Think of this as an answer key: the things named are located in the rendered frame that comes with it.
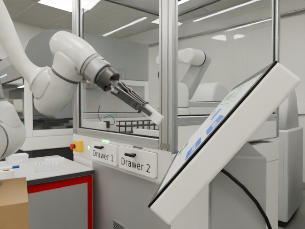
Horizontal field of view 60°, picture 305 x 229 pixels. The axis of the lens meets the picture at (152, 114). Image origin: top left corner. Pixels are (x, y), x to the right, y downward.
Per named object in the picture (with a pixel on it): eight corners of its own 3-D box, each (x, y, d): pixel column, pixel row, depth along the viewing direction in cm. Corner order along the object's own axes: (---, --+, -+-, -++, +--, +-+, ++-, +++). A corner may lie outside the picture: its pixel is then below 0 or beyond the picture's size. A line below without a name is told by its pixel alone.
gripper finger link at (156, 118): (146, 103, 82) (145, 103, 81) (164, 117, 80) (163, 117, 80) (140, 111, 82) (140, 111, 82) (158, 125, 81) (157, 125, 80)
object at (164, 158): (171, 186, 110) (171, 151, 109) (72, 153, 189) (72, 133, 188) (278, 159, 170) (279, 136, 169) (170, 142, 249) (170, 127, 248)
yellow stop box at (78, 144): (76, 152, 172) (76, 141, 171) (71, 151, 177) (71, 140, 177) (83, 151, 175) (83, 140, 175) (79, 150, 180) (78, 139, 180)
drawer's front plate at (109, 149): (115, 166, 140) (115, 145, 140) (91, 158, 162) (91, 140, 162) (119, 166, 141) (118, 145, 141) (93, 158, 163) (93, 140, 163)
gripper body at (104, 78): (103, 64, 80) (126, 82, 78) (115, 67, 88) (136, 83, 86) (91, 85, 82) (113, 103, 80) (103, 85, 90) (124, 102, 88)
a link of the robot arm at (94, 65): (104, 55, 89) (117, 65, 88) (90, 77, 91) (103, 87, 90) (91, 51, 80) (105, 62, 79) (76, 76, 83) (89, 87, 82)
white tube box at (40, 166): (34, 171, 151) (34, 165, 151) (34, 169, 159) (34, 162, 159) (57, 170, 156) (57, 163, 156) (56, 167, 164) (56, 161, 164)
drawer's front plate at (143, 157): (154, 178, 115) (154, 153, 115) (118, 167, 138) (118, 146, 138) (157, 178, 117) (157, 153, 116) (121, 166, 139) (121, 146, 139)
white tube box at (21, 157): (7, 164, 173) (7, 156, 172) (5, 162, 179) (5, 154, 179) (28, 161, 180) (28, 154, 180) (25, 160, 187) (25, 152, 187)
